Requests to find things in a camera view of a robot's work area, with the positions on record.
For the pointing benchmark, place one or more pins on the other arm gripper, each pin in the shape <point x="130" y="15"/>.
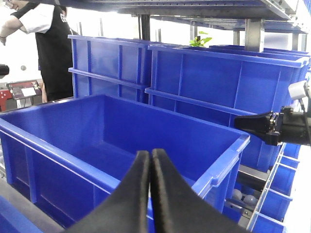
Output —
<point x="287" y="126"/>

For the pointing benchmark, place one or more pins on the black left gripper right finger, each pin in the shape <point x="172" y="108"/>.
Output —
<point x="177" y="208"/>

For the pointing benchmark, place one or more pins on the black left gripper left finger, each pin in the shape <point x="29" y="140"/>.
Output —
<point x="125" y="210"/>

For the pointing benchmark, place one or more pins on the tall blue bin right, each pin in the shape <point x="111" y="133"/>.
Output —
<point x="219" y="85"/>

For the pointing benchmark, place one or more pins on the tall blue bin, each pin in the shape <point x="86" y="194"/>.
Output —
<point x="112" y="66"/>
<point x="219" y="85"/>

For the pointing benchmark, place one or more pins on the large empty blue bin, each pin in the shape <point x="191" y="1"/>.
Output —
<point x="66" y="157"/>

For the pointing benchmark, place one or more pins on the tall blue bin left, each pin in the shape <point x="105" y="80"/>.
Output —
<point x="112" y="66"/>

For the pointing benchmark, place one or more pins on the green plant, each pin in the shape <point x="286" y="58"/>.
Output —
<point x="201" y="40"/>

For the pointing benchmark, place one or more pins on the person in black shirt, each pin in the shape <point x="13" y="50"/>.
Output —
<point x="49" y="24"/>

